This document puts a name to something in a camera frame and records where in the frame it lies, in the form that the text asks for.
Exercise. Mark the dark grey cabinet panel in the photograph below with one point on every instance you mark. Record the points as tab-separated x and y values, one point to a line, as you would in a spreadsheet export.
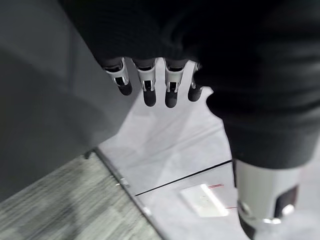
50	100

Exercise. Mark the white floor sticker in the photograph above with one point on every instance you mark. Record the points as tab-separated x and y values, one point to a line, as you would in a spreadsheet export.
203	201

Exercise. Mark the metal floor threshold strip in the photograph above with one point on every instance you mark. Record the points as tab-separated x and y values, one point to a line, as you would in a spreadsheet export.
125	183

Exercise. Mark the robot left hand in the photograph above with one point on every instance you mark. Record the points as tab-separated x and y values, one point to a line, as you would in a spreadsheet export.
225	62

